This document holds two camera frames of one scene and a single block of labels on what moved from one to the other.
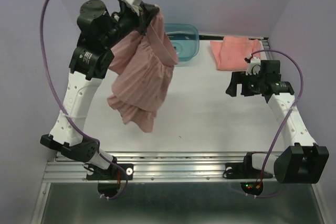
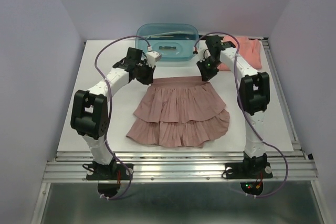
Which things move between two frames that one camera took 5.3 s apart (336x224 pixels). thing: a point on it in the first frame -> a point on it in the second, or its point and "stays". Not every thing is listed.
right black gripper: [238, 77] -> [207, 75]
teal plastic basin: [184, 39] stays
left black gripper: [144, 16] -> [148, 78]
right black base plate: [244, 170] stays
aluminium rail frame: [69, 169] stays
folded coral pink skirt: [230, 54] stays
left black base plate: [116, 172] stays
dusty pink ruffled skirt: [142, 63] -> [176, 112]
